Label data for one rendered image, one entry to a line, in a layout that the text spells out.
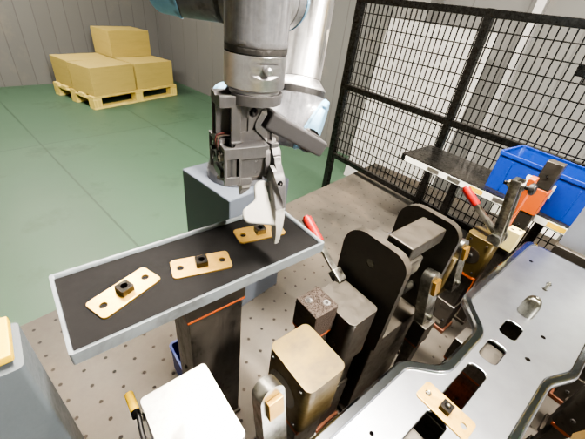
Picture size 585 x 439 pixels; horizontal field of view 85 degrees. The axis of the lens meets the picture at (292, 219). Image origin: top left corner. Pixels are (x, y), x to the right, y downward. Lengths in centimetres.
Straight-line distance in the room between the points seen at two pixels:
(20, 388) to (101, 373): 49
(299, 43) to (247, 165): 38
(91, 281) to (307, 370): 31
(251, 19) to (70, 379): 87
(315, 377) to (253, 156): 31
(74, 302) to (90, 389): 50
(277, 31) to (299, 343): 41
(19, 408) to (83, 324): 12
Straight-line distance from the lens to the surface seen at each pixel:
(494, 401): 68
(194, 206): 90
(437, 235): 61
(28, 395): 51
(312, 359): 50
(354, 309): 57
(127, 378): 95
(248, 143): 44
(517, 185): 89
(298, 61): 75
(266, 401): 44
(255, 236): 54
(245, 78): 40
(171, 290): 46
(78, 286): 50
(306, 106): 72
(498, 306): 85
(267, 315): 102
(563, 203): 127
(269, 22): 40
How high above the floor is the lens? 149
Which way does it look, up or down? 34 degrees down
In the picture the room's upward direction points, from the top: 8 degrees clockwise
